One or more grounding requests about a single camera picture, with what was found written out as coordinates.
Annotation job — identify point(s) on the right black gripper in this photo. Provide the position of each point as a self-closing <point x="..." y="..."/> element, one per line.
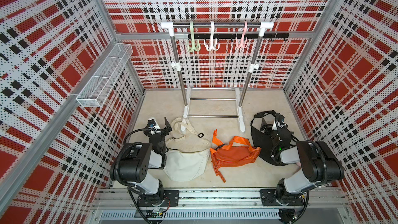
<point x="268" y="128"/>

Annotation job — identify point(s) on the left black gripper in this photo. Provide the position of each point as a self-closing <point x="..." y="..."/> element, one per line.
<point x="165" y="130"/>

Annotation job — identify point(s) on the black sling bag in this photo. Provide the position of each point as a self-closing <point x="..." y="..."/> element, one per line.
<point x="258" y="138"/>

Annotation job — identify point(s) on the cream sling bag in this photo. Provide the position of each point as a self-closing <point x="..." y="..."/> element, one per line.
<point x="189" y="152"/>

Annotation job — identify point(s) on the orange sling bag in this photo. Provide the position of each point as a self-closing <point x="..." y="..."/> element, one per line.
<point x="238" y="152"/>

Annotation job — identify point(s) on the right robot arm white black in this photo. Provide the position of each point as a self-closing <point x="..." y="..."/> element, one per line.
<point x="318" y="166"/>

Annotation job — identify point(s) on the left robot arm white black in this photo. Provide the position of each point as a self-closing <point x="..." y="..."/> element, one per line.
<point x="131" y="165"/>

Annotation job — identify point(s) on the green plastic hook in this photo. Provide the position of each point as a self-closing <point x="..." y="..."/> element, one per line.
<point x="195" y="43"/>

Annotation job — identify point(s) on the white plastic hook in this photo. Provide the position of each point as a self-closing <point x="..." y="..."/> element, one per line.
<point x="213" y="44"/>

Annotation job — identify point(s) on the pink plastic hook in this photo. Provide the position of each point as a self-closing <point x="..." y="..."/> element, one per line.
<point x="242" y="43"/>

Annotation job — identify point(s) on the metal clothes rack white joints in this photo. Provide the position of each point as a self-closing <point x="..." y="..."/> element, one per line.
<point x="229" y="67"/>

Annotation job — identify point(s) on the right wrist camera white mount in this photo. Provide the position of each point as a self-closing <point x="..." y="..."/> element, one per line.
<point x="279" y="121"/>

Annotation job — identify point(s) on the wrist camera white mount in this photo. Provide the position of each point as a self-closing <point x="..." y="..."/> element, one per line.
<point x="153" y="124"/>
<point x="279" y="121"/>

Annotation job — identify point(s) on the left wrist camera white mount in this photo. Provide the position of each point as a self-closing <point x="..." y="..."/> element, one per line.
<point x="153" y="124"/>

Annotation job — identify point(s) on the white wire mesh basket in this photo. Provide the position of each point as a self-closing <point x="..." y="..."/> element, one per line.
<point x="101" y="83"/>

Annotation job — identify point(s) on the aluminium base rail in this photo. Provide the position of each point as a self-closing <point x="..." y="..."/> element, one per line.
<point x="248" y="205"/>

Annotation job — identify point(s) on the black wall hook rail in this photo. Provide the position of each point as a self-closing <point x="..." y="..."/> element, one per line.
<point x="271" y="36"/>

